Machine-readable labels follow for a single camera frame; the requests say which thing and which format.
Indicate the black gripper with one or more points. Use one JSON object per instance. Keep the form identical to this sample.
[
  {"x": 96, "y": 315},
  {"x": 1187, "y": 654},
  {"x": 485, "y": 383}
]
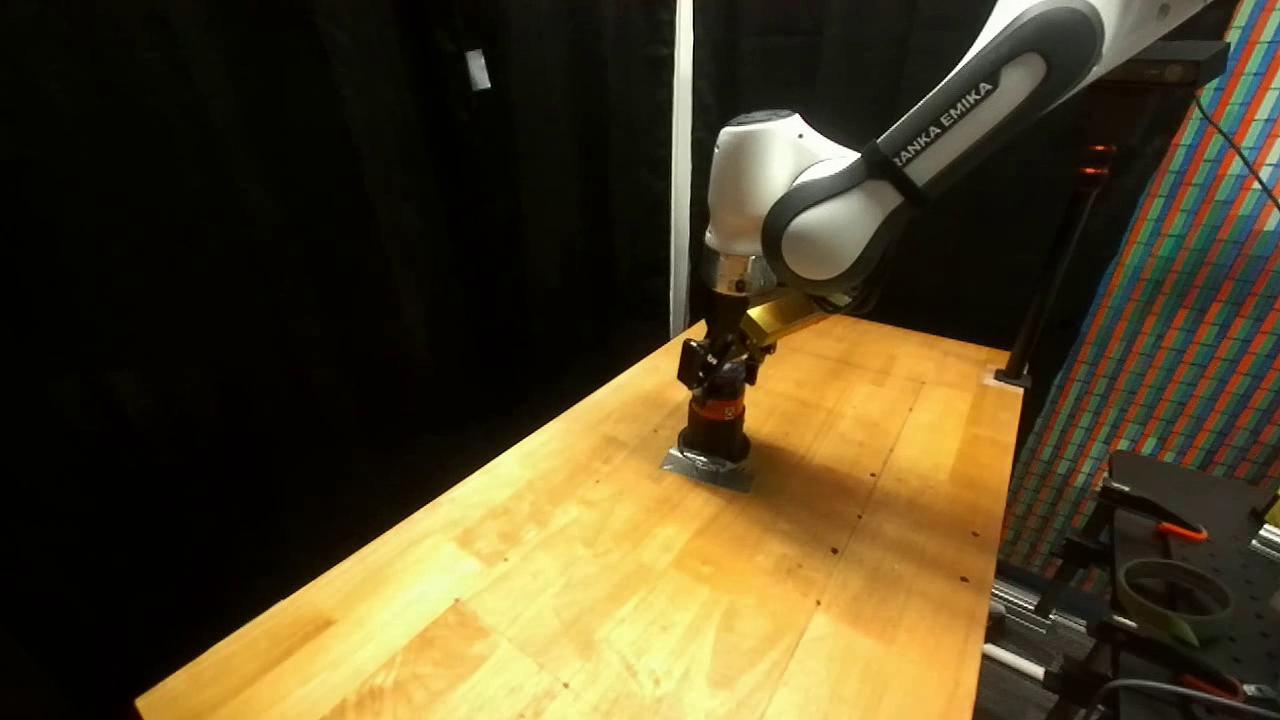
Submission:
[{"x": 731, "y": 319}]

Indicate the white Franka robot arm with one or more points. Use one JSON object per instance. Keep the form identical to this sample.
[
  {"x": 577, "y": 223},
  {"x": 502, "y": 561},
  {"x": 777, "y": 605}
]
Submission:
[{"x": 825, "y": 200}]

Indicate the dark bottle with red label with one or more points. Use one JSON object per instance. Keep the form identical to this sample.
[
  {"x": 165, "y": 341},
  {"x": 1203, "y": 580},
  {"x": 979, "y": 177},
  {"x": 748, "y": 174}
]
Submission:
[{"x": 713, "y": 426}]

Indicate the white vertical pole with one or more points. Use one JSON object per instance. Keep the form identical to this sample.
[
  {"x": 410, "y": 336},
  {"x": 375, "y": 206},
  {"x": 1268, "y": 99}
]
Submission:
[{"x": 682, "y": 161}]

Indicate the grey table corner clamp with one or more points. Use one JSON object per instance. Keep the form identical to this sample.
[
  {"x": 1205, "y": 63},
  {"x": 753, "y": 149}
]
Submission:
[{"x": 1007, "y": 379}]

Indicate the black stand with orange clamp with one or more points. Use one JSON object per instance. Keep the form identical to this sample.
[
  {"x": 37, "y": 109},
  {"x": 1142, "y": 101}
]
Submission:
[{"x": 1065, "y": 253}]

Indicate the small white tag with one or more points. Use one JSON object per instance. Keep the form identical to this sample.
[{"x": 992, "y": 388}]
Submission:
[{"x": 476, "y": 69}]

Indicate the colourful patterned board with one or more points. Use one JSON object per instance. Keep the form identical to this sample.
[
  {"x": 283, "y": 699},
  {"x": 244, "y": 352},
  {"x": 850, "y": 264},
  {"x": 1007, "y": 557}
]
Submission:
[{"x": 1173, "y": 346}]

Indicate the grey perforated metal plate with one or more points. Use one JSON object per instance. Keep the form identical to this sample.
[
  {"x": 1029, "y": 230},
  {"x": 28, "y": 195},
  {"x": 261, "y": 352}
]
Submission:
[{"x": 1203, "y": 502}]

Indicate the tape roll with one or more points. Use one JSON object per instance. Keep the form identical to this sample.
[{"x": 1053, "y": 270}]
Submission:
[{"x": 1173, "y": 592}]

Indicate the aluminium rail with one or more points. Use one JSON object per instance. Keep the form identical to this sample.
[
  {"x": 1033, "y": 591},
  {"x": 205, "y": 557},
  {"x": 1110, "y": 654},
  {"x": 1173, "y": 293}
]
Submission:
[{"x": 1033, "y": 643}]

